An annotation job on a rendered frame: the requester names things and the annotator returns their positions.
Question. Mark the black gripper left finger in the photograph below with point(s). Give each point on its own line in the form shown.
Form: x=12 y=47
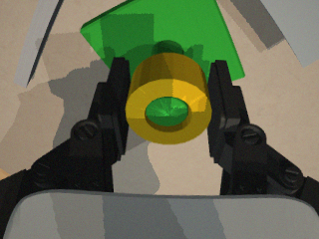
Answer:
x=98 y=140

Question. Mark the yellow round nut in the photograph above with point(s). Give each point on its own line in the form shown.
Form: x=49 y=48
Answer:
x=169 y=75

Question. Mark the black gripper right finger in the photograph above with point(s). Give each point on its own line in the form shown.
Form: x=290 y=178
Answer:
x=240 y=147

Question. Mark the grey cube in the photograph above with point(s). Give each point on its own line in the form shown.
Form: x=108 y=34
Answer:
x=298 y=21

